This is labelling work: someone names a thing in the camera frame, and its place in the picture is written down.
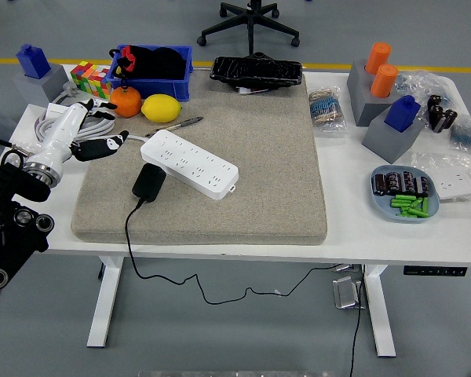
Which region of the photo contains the black plastic tray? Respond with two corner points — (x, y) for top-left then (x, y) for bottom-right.
(210, 56), (304, 90)

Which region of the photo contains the white table leg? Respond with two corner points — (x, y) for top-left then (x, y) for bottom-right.
(363, 265), (397, 358)
(86, 254), (125, 349)

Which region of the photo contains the black pen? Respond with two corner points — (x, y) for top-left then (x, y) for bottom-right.
(144, 115), (204, 138)

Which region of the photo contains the white wall socket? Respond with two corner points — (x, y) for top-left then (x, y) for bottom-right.
(435, 168), (471, 203)

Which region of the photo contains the silver metal pedal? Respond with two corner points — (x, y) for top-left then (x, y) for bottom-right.
(331, 276), (367, 310)

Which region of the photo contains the black table control panel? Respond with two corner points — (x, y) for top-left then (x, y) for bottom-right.
(403, 265), (468, 278)

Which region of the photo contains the clear socket bag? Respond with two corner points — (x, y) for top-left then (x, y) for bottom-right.
(410, 151), (471, 205)

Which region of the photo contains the blue bottle-shaped block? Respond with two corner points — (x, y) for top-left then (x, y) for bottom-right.
(383, 94), (422, 133)
(15, 43), (52, 79)

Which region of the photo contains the small white box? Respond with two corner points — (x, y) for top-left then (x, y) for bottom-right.
(46, 102), (70, 117)

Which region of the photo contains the orange fruit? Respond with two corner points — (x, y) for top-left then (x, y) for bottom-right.
(109, 86), (143, 119)

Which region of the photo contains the orange cylinder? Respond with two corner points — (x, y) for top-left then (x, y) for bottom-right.
(370, 64), (400, 99)
(364, 42), (393, 75)

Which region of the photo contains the grey-brown mat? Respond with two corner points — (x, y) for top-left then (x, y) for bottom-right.
(71, 70), (329, 247)

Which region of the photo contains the bag of blue resistors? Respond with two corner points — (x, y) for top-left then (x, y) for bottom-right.
(449, 115), (471, 154)

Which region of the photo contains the black pouch with red strap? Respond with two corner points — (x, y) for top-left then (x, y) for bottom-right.
(108, 45), (189, 90)

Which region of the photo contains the black plug with cord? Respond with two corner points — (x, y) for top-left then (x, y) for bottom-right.
(124, 163), (342, 306)

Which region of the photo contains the yellow lemon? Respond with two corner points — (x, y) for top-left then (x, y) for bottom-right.
(141, 93), (182, 123)

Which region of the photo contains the black floor cable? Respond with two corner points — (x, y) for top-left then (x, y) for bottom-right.
(349, 265), (368, 377)

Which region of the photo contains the black office chair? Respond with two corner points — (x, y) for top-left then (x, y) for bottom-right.
(196, 0), (301, 60)

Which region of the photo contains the colourful cube puzzle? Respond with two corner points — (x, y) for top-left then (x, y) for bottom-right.
(69, 60), (114, 99)

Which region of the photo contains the blue plastic bin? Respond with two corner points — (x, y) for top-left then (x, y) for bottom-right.
(104, 44), (195, 102)

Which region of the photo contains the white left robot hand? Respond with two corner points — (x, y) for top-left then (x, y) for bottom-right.
(26, 97), (130, 168)

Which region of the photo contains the grey-white coiled power cord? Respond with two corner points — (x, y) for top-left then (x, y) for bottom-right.
(35, 80), (148, 146)

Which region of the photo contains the clear plastic bag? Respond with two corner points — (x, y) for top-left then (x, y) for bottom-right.
(394, 70), (456, 119)

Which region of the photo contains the grey two-hole block holder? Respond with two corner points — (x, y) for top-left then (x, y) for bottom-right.
(345, 58), (407, 127)

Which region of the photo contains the blue-grey plate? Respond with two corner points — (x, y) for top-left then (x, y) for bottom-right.
(371, 164), (441, 225)

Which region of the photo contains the white power strip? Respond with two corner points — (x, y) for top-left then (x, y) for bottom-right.
(140, 129), (240, 202)

